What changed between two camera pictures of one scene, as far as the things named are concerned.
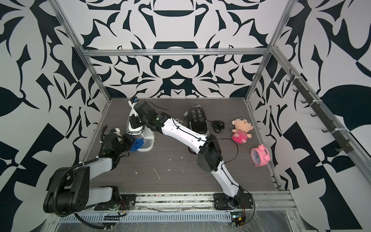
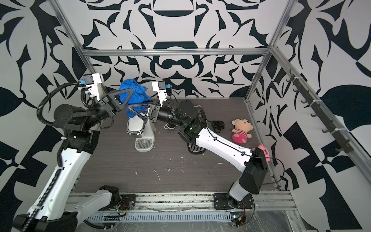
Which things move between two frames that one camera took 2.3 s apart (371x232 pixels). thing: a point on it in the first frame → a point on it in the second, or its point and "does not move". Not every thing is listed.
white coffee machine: [143, 132] does not move
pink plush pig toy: [242, 126] does not move
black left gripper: [127, 138] → [107, 108]
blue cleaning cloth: [137, 144] → [140, 95]
